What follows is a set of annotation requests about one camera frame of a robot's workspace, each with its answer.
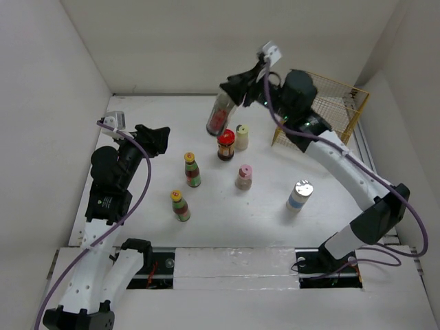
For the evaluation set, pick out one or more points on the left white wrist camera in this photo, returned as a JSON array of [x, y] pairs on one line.
[[113, 121]]

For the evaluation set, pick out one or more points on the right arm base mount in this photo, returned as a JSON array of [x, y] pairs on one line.
[[312, 274]]

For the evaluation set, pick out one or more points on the red-lid sauce jar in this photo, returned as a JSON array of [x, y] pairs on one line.
[[225, 144]]

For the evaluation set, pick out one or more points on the ketchup bottle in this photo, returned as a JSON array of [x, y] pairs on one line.
[[179, 206], [193, 178]]

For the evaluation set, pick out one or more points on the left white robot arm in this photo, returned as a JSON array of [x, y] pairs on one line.
[[85, 294]]

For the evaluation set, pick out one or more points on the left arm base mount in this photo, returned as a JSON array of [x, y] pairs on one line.
[[158, 275]]

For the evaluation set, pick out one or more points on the white foam front board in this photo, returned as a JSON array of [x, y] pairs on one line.
[[389, 299]]

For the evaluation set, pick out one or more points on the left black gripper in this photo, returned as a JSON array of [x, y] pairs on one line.
[[154, 139]]

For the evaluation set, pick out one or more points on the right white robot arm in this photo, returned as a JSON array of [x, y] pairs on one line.
[[382, 204]]

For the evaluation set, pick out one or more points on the tall red-label sauce bottle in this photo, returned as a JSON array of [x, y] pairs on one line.
[[220, 115]]

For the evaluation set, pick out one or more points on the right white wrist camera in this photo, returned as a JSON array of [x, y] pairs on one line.
[[269, 53]]

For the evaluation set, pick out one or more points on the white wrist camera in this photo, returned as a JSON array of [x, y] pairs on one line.
[[269, 53], [113, 121]]

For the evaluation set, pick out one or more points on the pink-lid spice shaker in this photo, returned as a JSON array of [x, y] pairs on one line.
[[244, 178]]

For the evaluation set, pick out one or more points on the silver-lid blue-label shaker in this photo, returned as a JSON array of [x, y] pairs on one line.
[[301, 192]]

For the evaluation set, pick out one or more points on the yellow-lid white shaker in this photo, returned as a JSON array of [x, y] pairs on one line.
[[242, 137]]

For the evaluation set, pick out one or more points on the yellow wire basket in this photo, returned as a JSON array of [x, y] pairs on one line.
[[339, 104]]

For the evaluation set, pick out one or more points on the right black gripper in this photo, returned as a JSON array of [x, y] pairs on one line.
[[248, 81]]

